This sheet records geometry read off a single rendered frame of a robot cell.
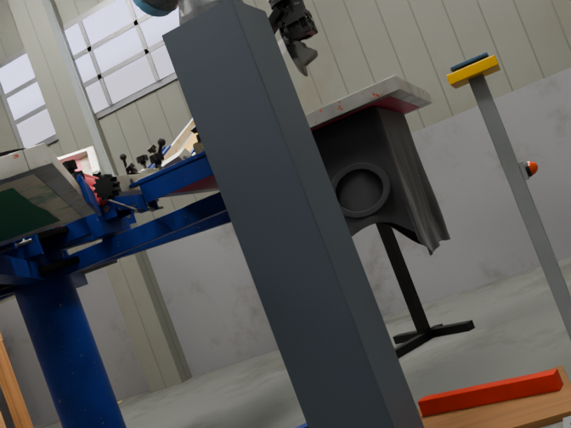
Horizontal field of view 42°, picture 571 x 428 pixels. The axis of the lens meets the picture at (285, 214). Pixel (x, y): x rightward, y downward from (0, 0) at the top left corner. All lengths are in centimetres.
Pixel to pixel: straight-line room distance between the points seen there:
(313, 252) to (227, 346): 424
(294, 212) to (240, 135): 20
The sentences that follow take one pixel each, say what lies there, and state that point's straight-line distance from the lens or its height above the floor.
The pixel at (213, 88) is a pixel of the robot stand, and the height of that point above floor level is 105.
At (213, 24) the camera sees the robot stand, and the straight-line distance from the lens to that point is 159.
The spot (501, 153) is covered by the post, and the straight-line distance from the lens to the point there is 202.
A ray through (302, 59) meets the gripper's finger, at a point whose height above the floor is 113.
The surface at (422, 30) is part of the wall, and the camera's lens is 507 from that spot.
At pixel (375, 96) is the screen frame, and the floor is 96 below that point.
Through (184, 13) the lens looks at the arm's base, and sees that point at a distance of 165.
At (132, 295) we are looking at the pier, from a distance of 585.
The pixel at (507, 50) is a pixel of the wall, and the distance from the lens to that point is 498.
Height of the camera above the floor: 68
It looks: 2 degrees up
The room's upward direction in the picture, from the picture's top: 21 degrees counter-clockwise
